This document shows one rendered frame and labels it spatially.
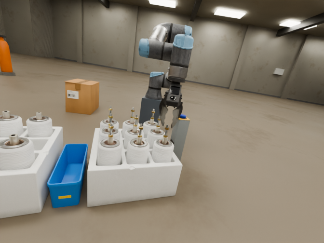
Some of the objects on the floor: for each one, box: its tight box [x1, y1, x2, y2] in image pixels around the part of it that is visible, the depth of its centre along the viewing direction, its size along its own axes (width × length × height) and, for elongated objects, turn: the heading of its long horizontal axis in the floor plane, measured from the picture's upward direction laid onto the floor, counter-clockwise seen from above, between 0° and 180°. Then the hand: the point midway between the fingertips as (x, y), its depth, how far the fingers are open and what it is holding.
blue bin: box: [47, 144, 88, 208], centre depth 72 cm, size 30×11×12 cm, turn 174°
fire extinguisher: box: [0, 35, 15, 76], centre depth 262 cm, size 27×27×63 cm
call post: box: [170, 119, 190, 162], centre depth 97 cm, size 7×7×31 cm
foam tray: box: [87, 128, 182, 207], centre depth 83 cm, size 39×39×18 cm
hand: (167, 124), depth 68 cm, fingers open, 3 cm apart
